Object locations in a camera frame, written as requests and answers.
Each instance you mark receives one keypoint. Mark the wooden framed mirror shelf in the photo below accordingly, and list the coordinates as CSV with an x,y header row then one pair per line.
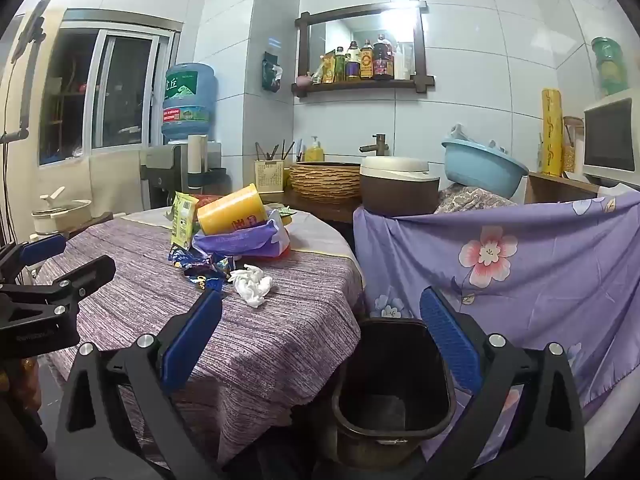
x,y
360,85

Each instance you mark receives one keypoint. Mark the purple striped tablecloth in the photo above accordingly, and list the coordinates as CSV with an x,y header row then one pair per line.
x,y
280,340

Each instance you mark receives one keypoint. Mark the white paper cup tube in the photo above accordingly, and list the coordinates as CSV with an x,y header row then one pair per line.
x,y
197,152

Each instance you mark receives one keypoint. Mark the yellow plastic cup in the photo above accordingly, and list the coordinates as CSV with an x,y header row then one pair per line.
x,y
230,212

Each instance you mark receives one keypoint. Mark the glass storage jar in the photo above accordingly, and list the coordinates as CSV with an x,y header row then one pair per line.
x,y
573,145

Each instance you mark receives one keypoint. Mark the grey water dispenser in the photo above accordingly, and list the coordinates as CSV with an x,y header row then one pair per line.
x,y
162,167

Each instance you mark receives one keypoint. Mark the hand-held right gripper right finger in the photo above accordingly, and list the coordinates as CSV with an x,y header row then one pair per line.
x,y
450,340

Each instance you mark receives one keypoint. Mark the wooden counter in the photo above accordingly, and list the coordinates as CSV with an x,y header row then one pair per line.
x,y
320,210

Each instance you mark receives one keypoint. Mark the orange label oil bottle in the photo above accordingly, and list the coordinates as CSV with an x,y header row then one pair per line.
x,y
367,62

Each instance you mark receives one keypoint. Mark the dark green wall holder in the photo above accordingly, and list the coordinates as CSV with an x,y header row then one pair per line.
x,y
271,72

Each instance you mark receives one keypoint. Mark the sliding window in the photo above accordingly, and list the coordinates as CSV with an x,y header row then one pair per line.
x,y
120,90

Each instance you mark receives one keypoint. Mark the white cooking pot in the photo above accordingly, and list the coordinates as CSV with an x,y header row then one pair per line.
x,y
60,212

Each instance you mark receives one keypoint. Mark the blue snack wrapper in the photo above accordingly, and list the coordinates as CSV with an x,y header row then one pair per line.
x,y
210,275
181,255

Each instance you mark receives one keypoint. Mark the white tissue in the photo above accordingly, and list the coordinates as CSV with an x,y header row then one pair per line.
x,y
252,285

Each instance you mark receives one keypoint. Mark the white plastic bag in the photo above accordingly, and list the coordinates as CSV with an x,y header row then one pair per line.
x,y
462,135

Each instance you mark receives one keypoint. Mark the beige chopstick holder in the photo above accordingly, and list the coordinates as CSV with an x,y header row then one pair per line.
x,y
269,176

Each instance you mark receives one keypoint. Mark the blue water bottle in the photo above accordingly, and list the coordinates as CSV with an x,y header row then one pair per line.
x,y
189,100

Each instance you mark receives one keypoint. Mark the pink teapot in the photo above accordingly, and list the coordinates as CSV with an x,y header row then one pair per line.
x,y
303,80

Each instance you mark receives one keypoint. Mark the yellow seasoning pouch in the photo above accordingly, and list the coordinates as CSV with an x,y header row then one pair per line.
x,y
328,69

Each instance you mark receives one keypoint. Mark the wicker basket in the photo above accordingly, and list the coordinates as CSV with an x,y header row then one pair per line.
x,y
325,182

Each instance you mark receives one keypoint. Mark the small green packet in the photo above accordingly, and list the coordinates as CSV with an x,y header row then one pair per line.
x,y
283,214

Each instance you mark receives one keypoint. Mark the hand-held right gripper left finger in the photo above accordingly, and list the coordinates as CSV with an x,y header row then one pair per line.
x,y
192,342

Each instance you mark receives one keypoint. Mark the bronze faucet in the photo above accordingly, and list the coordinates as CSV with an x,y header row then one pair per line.
x,y
377,146

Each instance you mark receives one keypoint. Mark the brown rice cooker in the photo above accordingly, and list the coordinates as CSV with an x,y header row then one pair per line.
x,y
395,187

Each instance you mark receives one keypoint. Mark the yellow wrap roll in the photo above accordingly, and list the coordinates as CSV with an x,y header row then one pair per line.
x,y
551,130

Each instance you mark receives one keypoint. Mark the paisley cloth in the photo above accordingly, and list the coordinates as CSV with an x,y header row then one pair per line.
x,y
470,200

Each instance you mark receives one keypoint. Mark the yellow soap bottle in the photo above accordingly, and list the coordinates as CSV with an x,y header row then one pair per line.
x,y
314,152

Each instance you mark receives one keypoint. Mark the bunch of chopsticks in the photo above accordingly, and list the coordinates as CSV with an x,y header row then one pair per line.
x,y
275,152

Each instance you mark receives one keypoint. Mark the purple plastic bag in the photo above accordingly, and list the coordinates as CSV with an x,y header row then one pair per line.
x,y
235,246

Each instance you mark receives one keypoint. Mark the purple label oil bottle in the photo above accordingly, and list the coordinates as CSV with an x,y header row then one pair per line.
x,y
353,62

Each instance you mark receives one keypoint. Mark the yellow green snack packet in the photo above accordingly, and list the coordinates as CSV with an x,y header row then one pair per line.
x,y
182,220

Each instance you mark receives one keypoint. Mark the white microwave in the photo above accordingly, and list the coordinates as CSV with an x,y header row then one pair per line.
x,y
610,135

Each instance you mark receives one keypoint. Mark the blue plastic basin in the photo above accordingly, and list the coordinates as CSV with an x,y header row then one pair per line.
x,y
480,167

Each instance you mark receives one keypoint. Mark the black plastic bin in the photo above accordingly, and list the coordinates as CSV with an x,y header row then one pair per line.
x,y
390,360

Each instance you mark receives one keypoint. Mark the green glass bottle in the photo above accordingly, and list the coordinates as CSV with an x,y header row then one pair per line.
x,y
340,66

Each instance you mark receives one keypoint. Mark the purple floral sheet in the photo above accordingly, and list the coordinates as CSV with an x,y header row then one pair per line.
x,y
550,270

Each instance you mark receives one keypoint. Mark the wooden side shelf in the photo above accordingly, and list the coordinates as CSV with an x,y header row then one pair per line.
x,y
555,189

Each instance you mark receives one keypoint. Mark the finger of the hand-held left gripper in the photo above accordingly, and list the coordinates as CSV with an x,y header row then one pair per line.
x,y
42,251
85,275

